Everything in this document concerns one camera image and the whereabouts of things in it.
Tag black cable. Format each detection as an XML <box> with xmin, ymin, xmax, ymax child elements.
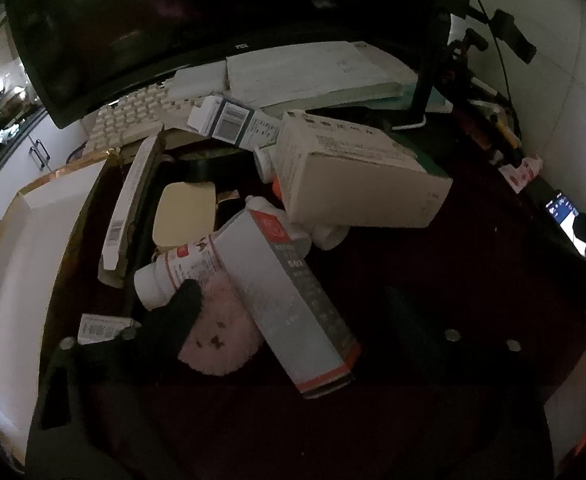
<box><xmin>455</xmin><ymin>0</ymin><xmax>521</xmax><ymax>116</ymax></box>

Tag long narrow white box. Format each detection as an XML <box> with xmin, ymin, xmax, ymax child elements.
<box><xmin>98</xmin><ymin>134</ymin><xmax>160</xmax><ymax>281</ymax></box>

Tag white plastic bottle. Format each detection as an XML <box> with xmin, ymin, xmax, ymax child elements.
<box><xmin>285</xmin><ymin>217</ymin><xmax>350</xmax><ymax>252</ymax></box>

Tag cream keyboard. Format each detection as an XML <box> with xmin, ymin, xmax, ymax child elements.
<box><xmin>85</xmin><ymin>82</ymin><xmax>208</xmax><ymax>153</ymax></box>

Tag grey orange tall box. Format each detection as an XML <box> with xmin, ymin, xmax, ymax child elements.
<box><xmin>212</xmin><ymin>196</ymin><xmax>364</xmax><ymax>401</ymax></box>

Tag white notepad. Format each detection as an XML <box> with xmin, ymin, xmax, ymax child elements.
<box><xmin>165</xmin><ymin>62</ymin><xmax>230</xmax><ymax>103</ymax></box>

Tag lit smartphone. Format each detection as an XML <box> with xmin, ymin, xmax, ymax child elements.
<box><xmin>543</xmin><ymin>189</ymin><xmax>586</xmax><ymax>277</ymax></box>

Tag white gold-edged box lid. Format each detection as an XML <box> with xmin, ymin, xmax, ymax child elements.
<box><xmin>0</xmin><ymin>147</ymin><xmax>121</xmax><ymax>456</ymax></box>

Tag dark knit cloth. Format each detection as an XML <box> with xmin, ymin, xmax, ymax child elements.
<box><xmin>143</xmin><ymin>280</ymin><xmax>204</xmax><ymax>361</ymax></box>

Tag red white tissue packet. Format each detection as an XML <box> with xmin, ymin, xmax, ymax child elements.
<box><xmin>498</xmin><ymin>154</ymin><xmax>544</xmax><ymax>192</ymax></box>

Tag black tripod stand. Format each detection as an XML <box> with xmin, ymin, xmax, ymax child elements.
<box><xmin>443</xmin><ymin>7</ymin><xmax>538</xmax><ymax>106</ymax></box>

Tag white kitchen base cabinets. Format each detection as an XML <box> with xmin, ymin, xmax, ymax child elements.
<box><xmin>0</xmin><ymin>110</ymin><xmax>94</xmax><ymax>286</ymax></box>

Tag black tape roll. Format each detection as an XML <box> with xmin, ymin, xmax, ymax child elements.
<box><xmin>170</xmin><ymin>149</ymin><xmax>246</xmax><ymax>183</ymax></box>

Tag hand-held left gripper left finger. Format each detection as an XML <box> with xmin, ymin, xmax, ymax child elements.
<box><xmin>27</xmin><ymin>326</ymin><xmax>184</xmax><ymax>480</ymax></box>

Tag white green medicine box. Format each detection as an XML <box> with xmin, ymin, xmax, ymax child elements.
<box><xmin>272</xmin><ymin>109</ymin><xmax>454</xmax><ymax>230</ymax></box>

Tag black kitchen countertop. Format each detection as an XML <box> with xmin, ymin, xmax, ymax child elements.
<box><xmin>0</xmin><ymin>100</ymin><xmax>48</xmax><ymax>196</ymax></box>

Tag small barcode box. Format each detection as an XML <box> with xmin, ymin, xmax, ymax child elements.
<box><xmin>78</xmin><ymin>312</ymin><xmax>140</xmax><ymax>347</ymax></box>

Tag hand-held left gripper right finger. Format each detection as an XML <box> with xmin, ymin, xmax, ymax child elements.
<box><xmin>385</xmin><ymin>285</ymin><xmax>586</xmax><ymax>480</ymax></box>

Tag black computer monitor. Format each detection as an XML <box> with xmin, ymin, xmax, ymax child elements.
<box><xmin>3</xmin><ymin>0</ymin><xmax>454</xmax><ymax>131</ymax></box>

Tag pile of pens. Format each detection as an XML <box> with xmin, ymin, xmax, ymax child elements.
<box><xmin>465</xmin><ymin>92</ymin><xmax>526</xmax><ymax>166</ymax></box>

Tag stack of white papers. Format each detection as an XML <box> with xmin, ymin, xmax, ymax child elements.
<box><xmin>225</xmin><ymin>41</ymin><xmax>418</xmax><ymax>108</ymax></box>

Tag small blue white box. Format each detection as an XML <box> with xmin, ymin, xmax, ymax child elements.
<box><xmin>187</xmin><ymin>94</ymin><xmax>281</xmax><ymax>151</ymax></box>

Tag teal folder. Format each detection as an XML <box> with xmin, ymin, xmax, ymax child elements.
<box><xmin>263</xmin><ymin>82</ymin><xmax>454</xmax><ymax>116</ymax></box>

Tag steel lidded wok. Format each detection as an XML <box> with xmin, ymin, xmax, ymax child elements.
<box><xmin>0</xmin><ymin>85</ymin><xmax>41</xmax><ymax>128</ymax></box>

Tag white pill bottle red label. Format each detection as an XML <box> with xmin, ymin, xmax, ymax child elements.
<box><xmin>134</xmin><ymin>234</ymin><xmax>226</xmax><ymax>311</ymax></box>

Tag small white pill bottle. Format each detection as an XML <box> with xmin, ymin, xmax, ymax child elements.
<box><xmin>252</xmin><ymin>145</ymin><xmax>276</xmax><ymax>184</ymax></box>

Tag pink fluffy cloth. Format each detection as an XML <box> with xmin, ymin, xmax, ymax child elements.
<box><xmin>177</xmin><ymin>272</ymin><xmax>266</xmax><ymax>377</ymax></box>

